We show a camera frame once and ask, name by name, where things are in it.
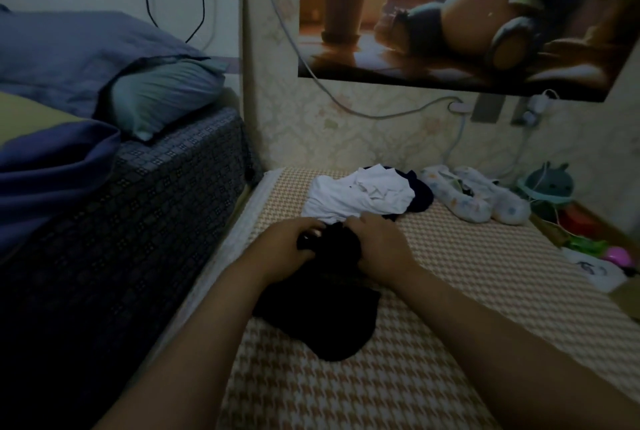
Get person's right hand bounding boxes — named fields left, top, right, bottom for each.
left=345, top=211, right=421, bottom=288

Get person's left hand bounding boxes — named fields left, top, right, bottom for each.
left=240, top=217, right=329, bottom=286

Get white polo shirt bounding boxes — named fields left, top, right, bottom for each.
left=302, top=164, right=416, bottom=226

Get black tree print t-shirt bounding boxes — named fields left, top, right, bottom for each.
left=395, top=166, right=436, bottom=216

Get black garment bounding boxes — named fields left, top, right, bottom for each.
left=252, top=219, right=383, bottom=363

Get white printed slipper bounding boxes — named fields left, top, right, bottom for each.
left=455, top=165, right=532, bottom=226
left=418, top=164, right=494, bottom=224

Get person's right forearm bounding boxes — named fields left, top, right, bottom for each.
left=395, top=263, right=640, bottom=430

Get person's left forearm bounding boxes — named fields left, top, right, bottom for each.
left=95, top=265, right=286, bottom=430

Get dark patterned bed cover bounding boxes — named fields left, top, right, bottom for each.
left=0, top=104, right=263, bottom=430

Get teal round bunny lamp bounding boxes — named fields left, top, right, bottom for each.
left=517, top=161, right=576, bottom=208

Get grey-green pillow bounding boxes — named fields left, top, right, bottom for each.
left=105, top=57, right=229, bottom=142

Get green toy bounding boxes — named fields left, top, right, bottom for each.
left=568, top=235, right=611, bottom=256

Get white charger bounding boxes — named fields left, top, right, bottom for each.
left=522, top=91, right=556, bottom=128

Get white printed card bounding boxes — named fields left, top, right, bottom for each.
left=560, top=247, right=629, bottom=294

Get pink ball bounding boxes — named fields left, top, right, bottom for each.
left=603, top=245, right=633, bottom=270

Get blue folded blanket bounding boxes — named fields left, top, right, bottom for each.
left=0, top=119, right=123, bottom=261

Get wooden bedside tray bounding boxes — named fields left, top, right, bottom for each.
left=530, top=199, right=640, bottom=321

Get blue pillow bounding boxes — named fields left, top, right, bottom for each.
left=0, top=9, right=211, bottom=120

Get yellow-green cushion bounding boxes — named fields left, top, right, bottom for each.
left=0, top=91, right=91, bottom=146

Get long white cable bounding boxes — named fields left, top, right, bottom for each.
left=243, top=0, right=471, bottom=120

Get thin white charger cable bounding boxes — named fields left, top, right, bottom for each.
left=500, top=122, right=546, bottom=180

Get grey wall socket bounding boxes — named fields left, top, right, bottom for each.
left=470, top=92, right=506, bottom=126

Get cartoon bear wall poster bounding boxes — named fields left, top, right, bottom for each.
left=297, top=0, right=640, bottom=104

